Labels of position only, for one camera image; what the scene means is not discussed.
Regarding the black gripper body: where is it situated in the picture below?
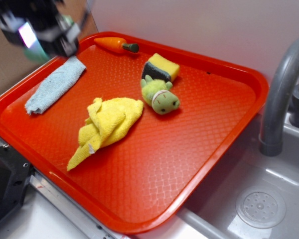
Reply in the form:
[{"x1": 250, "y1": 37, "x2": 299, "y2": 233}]
[{"x1": 0, "y1": 0, "x2": 80, "y2": 57}]

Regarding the light blue folded towel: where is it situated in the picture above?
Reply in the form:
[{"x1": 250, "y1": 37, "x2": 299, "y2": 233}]
[{"x1": 25, "y1": 56, "x2": 86, "y2": 115}]

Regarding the orange toy carrot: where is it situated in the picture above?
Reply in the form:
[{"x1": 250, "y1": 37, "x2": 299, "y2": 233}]
[{"x1": 93, "y1": 37, "x2": 140, "y2": 53}]

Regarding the yellow crumpled cloth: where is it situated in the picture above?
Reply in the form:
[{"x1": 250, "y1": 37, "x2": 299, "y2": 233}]
[{"x1": 67, "y1": 98, "x2": 144, "y2": 171}]

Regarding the yellow green sponge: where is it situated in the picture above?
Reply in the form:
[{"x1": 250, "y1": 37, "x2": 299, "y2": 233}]
[{"x1": 142, "y1": 53, "x2": 180, "y2": 82}]

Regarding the green plush toy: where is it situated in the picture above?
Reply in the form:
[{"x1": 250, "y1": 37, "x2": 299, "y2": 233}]
[{"x1": 140, "y1": 75, "x2": 180, "y2": 115}]

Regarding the red plastic tray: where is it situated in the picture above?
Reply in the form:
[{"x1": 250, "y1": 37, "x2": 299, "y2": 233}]
[{"x1": 0, "y1": 32, "x2": 269, "y2": 235}]

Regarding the grey toy faucet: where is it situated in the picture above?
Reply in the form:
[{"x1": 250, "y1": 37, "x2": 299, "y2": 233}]
[{"x1": 259, "y1": 39, "x2": 299, "y2": 156}]

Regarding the grey toy sink basin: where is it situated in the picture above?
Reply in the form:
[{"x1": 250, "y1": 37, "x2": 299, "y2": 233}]
[{"x1": 178, "y1": 116, "x2": 299, "y2": 239}]

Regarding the sink drain strainer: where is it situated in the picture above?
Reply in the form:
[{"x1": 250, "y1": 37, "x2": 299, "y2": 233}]
[{"x1": 235, "y1": 186, "x2": 287, "y2": 229}]

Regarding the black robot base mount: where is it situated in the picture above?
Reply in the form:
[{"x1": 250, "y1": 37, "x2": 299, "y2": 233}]
[{"x1": 0, "y1": 144, "x2": 33, "y2": 225}]

